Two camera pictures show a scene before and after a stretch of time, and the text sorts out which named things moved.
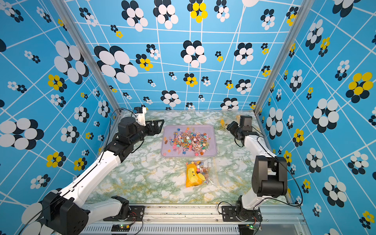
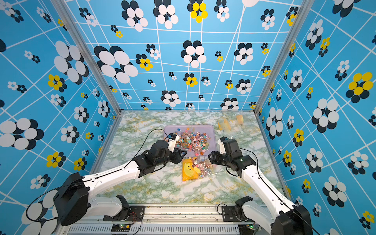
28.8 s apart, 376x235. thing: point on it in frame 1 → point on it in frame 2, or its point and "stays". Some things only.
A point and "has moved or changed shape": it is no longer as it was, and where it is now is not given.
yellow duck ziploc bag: (197, 174) has moved or changed shape
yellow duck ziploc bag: (223, 123) has moved or changed shape
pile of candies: (188, 141) stays
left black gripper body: (143, 131) → (175, 156)
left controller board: (121, 227) stays
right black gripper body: (235, 129) → (221, 159)
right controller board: (246, 229) stays
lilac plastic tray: (188, 141) stays
